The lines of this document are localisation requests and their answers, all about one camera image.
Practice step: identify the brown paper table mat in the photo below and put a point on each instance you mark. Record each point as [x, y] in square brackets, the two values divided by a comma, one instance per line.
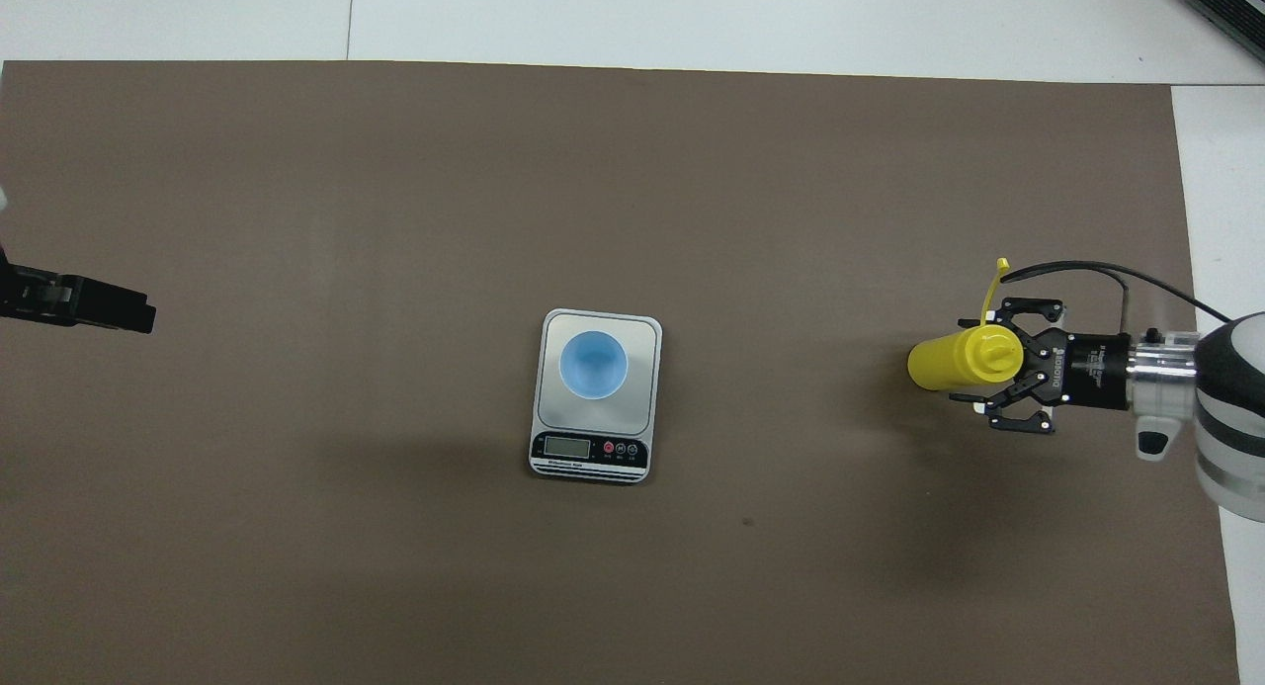
[692, 220]

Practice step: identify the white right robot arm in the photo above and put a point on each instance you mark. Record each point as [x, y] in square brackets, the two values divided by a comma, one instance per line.
[1230, 418]

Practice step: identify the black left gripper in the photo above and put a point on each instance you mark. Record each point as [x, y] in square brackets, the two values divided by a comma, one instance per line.
[5, 295]

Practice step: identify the silver digital kitchen scale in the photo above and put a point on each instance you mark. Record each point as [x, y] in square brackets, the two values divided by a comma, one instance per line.
[642, 408]

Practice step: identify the yellow squeeze bottle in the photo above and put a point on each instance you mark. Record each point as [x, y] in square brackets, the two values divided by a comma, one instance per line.
[944, 361]

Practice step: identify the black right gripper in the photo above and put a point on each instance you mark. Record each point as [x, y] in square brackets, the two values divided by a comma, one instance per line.
[1092, 374]

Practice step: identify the silver ribbed metal device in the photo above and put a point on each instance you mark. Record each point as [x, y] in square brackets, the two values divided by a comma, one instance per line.
[1235, 3]

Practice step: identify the light blue plastic cup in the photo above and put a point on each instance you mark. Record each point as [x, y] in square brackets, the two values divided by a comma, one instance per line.
[593, 364]

